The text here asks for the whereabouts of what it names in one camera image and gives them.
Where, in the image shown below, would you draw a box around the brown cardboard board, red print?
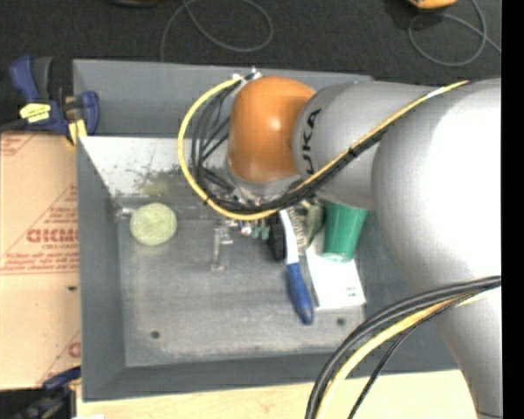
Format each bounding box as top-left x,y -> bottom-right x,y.
0,131 -> 82,392

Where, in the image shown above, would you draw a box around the black cylinder on white bracket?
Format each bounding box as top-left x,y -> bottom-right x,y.
266,209 -> 299,262

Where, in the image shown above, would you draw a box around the white box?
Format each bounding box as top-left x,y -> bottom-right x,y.
304,232 -> 369,311

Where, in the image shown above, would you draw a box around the green plastic cup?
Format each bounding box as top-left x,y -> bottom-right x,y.
321,201 -> 369,263

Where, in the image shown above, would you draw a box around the blue and white pen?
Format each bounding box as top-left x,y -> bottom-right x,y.
284,253 -> 315,326

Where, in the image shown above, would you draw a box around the grey metal bin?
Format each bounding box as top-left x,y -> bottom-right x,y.
72,58 -> 460,401

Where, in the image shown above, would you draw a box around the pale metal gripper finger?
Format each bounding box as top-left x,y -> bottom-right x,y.
211,227 -> 234,273

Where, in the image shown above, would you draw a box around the yellow-green ball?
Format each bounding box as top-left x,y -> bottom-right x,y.
128,202 -> 179,247

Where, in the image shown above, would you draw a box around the pale green patterned packet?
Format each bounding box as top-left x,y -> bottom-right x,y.
289,199 -> 327,250

